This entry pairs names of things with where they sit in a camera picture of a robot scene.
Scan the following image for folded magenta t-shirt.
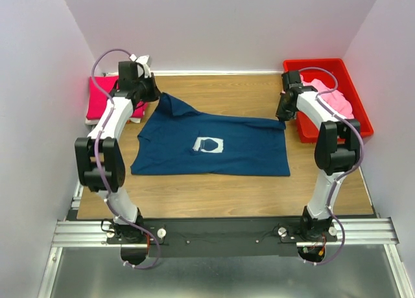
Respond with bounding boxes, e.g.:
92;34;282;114
86;76;148;123

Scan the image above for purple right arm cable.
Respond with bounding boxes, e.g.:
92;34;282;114
300;66;366;266

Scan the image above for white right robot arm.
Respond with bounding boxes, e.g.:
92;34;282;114
276;84;362;241

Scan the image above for aluminium extrusion rail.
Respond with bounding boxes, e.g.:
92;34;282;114
52;218;399;247

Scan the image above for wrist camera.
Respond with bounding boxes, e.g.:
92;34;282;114
118;54;152;88
281;70;303;92

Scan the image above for navy blue printed t-shirt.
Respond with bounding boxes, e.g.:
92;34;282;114
130;93;291;177

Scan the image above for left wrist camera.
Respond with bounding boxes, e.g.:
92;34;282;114
118;54;152;88

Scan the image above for light pink t-shirt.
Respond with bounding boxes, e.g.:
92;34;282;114
300;74;354;119

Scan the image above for red plastic bin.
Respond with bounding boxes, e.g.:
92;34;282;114
283;58;374;143

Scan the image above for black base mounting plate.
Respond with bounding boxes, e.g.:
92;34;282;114
101;216;339;263

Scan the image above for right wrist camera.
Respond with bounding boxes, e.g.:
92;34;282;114
281;70;303;92

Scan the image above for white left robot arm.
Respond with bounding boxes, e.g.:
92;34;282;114
75;74;161;243

